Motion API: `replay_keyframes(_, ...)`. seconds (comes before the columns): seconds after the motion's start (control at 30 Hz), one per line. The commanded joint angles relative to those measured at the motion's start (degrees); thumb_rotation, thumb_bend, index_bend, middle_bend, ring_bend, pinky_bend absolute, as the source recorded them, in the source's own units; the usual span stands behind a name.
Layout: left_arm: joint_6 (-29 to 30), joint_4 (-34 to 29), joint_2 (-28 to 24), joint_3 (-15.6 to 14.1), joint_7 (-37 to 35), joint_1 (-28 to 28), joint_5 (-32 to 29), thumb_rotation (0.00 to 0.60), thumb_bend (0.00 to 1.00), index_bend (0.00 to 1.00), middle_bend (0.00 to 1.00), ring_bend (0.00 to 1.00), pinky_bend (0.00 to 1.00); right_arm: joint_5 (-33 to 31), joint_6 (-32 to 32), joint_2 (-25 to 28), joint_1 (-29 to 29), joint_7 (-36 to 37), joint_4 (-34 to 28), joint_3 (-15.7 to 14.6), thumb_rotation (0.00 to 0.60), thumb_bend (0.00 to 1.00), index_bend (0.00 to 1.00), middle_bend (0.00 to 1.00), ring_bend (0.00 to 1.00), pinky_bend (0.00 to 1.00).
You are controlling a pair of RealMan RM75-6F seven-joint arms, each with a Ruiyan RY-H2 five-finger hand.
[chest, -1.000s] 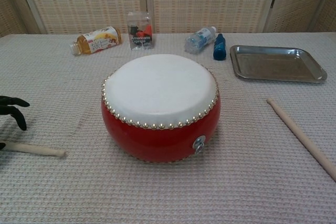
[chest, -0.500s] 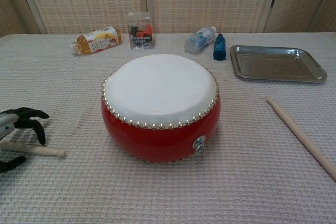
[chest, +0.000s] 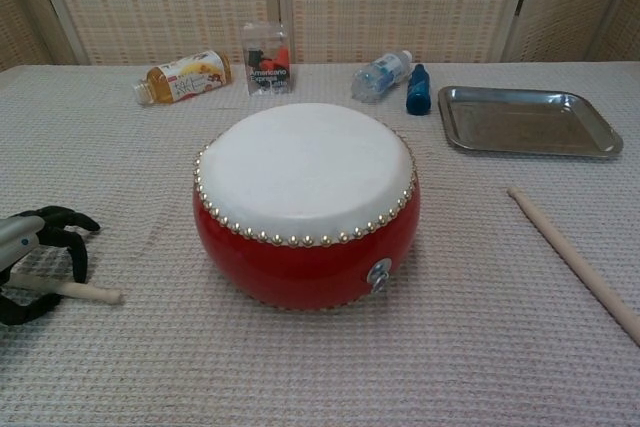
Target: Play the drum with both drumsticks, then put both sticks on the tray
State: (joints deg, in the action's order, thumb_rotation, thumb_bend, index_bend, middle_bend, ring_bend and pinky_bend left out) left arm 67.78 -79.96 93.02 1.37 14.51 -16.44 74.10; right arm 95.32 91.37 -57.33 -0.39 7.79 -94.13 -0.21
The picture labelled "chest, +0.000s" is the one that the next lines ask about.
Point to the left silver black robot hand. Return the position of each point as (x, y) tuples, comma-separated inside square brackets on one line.
[(20, 239)]

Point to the wooden drumstick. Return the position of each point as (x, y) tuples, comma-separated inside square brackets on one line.
[(95, 292), (560, 252)]

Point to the red and white drum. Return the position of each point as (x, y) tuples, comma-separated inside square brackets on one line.
[(300, 162)]

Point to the steel rectangular tray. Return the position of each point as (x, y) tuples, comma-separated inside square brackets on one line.
[(525, 122)]

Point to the beige woven tablecloth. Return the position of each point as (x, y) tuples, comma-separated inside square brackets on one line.
[(150, 372)]

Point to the amber tea bottle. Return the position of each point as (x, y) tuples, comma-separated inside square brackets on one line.
[(190, 78)]

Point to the clear plastic printed box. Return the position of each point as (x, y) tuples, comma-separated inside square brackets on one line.
[(267, 72)]

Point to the clear water bottle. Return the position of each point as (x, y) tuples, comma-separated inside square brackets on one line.
[(380, 74)]

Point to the small blue bottle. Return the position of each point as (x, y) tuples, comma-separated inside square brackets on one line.
[(417, 97)]

